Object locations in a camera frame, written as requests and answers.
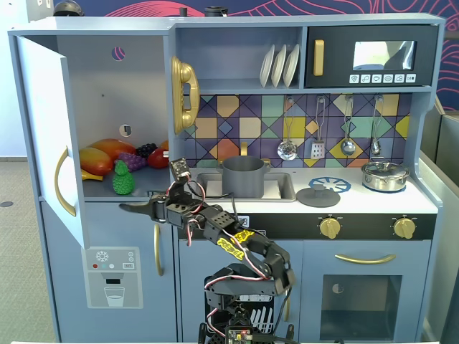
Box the black camera cable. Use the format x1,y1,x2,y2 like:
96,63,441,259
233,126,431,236
186,178,240,230

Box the blue toy play kitchen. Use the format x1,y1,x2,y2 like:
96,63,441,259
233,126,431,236
7,13,451,343

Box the blue freezer door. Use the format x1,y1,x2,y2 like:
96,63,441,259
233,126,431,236
39,200,179,343

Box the yellow toy banana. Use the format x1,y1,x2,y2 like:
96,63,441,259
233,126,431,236
81,168,105,182

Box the dark toy blackberries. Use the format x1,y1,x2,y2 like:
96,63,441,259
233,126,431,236
135,143,158,158

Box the gold cabinet door handle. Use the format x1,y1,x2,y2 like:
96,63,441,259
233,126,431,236
54,145,77,218

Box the purple toy grapes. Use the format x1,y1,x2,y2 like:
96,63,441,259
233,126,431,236
118,152,148,173

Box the white toy plate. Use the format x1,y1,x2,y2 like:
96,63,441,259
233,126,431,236
271,44,288,88
283,43,301,88
259,44,276,89

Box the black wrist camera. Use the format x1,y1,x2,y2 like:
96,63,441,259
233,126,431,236
168,157,191,205

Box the metal ladle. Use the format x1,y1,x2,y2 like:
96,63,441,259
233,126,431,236
340,95,356,156

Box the gold oven handle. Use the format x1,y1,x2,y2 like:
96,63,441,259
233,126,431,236
335,253,397,265

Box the red orange toy mango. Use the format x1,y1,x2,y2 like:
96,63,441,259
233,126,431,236
87,138,137,162

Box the red toy apple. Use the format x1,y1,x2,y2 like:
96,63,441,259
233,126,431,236
147,148,170,169

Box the gold freezer door handle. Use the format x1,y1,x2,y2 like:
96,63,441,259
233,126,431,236
153,224,165,277

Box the metal slotted spatula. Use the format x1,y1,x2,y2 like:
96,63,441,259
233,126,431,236
310,96,327,160

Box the black toy microwave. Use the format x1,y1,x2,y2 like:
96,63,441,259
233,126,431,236
304,24,440,90

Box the blue stove burner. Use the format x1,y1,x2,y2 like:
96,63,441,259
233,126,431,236
308,176,351,194

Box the gold microwave handle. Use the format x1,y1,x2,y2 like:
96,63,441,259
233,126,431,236
313,39,326,77

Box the blue cabinet door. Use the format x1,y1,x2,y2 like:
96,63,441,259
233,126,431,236
16,34,90,250

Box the gray toy cooking pot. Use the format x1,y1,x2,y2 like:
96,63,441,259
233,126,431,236
217,156,272,199

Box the blue oven door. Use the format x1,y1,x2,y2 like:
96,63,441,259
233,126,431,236
303,239,431,341

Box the metal skimmer spoon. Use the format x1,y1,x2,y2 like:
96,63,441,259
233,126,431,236
277,96,298,161

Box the steel pot with lid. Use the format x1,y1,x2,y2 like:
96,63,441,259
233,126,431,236
361,161,411,192

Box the gold stove knob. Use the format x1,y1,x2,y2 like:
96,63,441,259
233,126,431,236
393,214,417,240
318,214,341,240

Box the gray toy sink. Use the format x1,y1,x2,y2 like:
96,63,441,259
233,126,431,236
196,171,297,202

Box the yellow orange toy mango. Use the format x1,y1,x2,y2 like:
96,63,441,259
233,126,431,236
79,147,115,176

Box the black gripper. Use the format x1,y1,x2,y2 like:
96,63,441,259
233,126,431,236
118,191,207,230

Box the black helmet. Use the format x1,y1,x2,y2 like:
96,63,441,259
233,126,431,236
54,0,85,17

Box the gold toy telephone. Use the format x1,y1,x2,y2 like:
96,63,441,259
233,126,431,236
170,55,200,135

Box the gray pot lid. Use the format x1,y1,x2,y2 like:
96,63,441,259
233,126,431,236
295,186,341,208

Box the green toy pineapple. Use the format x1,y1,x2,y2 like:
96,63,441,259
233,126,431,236
112,159,136,196

